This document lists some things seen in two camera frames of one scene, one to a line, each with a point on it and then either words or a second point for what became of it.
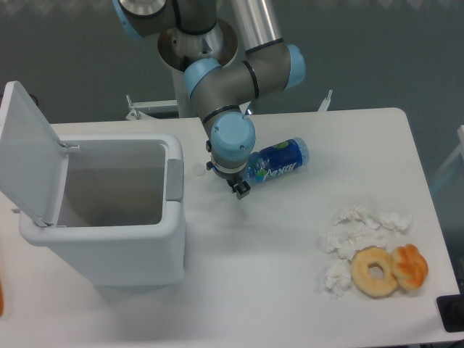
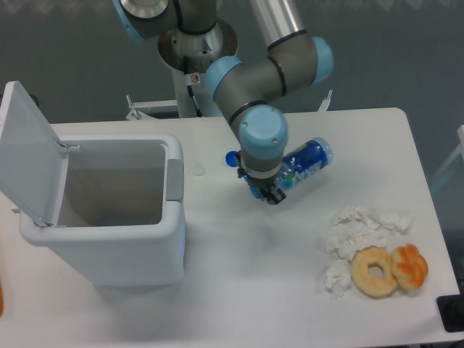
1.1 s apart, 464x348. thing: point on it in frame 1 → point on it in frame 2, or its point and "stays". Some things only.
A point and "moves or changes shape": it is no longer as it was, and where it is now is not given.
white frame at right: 460,150 stays
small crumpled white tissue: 338,277 stays
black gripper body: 233,178 → 267,187
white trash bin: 120,218 stays
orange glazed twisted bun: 410,267 stays
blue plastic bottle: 277,159 moves or changes shape
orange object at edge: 1,301 stays
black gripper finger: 241,189 → 274,198
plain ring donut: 372,287 stays
